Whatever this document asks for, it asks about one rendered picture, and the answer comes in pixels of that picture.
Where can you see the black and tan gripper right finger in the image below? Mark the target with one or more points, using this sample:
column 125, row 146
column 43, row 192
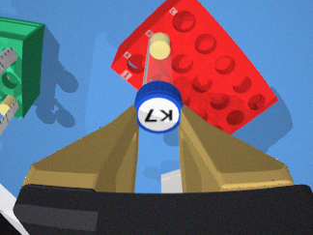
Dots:
column 225, row 162

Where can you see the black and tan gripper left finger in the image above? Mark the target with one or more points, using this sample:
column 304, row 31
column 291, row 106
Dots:
column 96, row 160

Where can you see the green test tube rack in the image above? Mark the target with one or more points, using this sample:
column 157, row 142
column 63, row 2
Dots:
column 25, row 73

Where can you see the blue bench mat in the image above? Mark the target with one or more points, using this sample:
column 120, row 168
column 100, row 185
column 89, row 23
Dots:
column 81, row 93

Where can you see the red tube rack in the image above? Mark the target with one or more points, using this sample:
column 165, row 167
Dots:
column 219, row 97

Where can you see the white tube rack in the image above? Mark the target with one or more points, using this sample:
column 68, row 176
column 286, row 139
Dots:
column 171, row 182

